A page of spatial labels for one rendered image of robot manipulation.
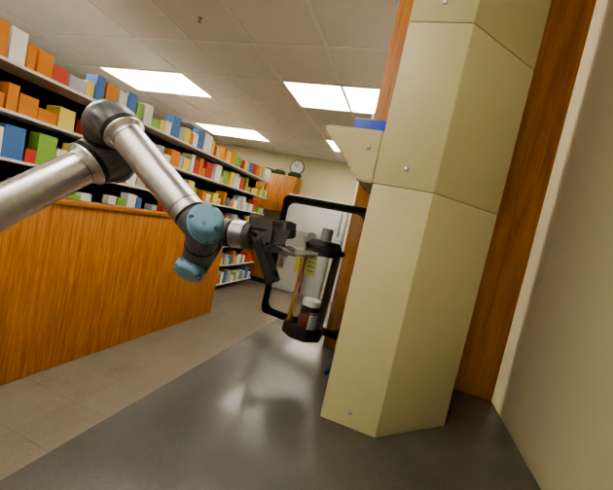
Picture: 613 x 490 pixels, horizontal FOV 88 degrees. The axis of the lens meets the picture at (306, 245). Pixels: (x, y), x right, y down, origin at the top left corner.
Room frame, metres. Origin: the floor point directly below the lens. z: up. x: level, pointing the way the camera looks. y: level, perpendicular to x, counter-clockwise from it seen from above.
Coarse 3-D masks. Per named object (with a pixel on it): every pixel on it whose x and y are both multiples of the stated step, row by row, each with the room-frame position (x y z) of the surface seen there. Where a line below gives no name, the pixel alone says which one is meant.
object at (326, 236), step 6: (324, 228) 0.76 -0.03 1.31; (324, 234) 0.76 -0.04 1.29; (330, 234) 0.76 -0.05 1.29; (306, 240) 0.77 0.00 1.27; (312, 240) 0.74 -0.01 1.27; (318, 240) 0.74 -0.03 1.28; (324, 240) 0.76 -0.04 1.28; (330, 240) 0.76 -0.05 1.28; (324, 246) 0.73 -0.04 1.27; (330, 246) 0.73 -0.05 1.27; (336, 246) 0.74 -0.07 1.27
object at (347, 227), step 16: (288, 208) 1.03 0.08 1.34; (304, 208) 1.01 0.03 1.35; (320, 208) 0.98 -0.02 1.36; (304, 224) 1.00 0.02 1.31; (320, 224) 0.98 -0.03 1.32; (336, 224) 0.95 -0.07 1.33; (352, 224) 0.93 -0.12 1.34; (336, 240) 0.95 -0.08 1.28; (352, 240) 0.93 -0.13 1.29; (288, 256) 1.01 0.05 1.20; (352, 256) 0.92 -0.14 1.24; (288, 272) 1.01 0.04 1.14; (272, 288) 1.03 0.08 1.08; (288, 288) 1.00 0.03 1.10; (336, 288) 0.94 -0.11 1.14; (272, 304) 1.02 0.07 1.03; (288, 304) 1.00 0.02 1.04; (336, 304) 0.93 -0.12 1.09; (336, 320) 0.93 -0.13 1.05
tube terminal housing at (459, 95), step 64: (448, 64) 0.58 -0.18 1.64; (512, 64) 0.64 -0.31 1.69; (448, 128) 0.58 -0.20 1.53; (512, 128) 0.66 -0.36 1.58; (384, 192) 0.60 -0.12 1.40; (448, 192) 0.59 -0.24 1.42; (384, 256) 0.59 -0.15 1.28; (448, 256) 0.61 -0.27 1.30; (384, 320) 0.59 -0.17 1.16; (448, 320) 0.64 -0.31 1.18; (384, 384) 0.58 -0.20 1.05; (448, 384) 0.66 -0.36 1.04
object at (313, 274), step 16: (320, 256) 0.73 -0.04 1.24; (336, 256) 0.73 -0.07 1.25; (304, 272) 0.74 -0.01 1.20; (320, 272) 0.73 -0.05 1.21; (336, 272) 0.75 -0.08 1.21; (304, 288) 0.73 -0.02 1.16; (320, 288) 0.73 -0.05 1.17; (304, 304) 0.73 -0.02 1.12; (320, 304) 0.73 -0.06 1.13; (288, 320) 0.75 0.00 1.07; (304, 320) 0.73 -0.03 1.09; (320, 320) 0.74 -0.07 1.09
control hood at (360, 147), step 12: (336, 132) 0.63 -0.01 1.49; (348, 132) 0.63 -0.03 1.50; (360, 132) 0.62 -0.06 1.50; (372, 132) 0.61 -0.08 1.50; (336, 144) 0.64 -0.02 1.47; (348, 144) 0.63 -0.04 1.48; (360, 144) 0.62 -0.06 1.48; (372, 144) 0.61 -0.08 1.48; (348, 156) 0.62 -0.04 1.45; (360, 156) 0.62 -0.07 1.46; (372, 156) 0.61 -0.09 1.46; (360, 168) 0.62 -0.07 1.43; (372, 168) 0.61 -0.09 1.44; (360, 180) 0.62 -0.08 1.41; (372, 180) 0.61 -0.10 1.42
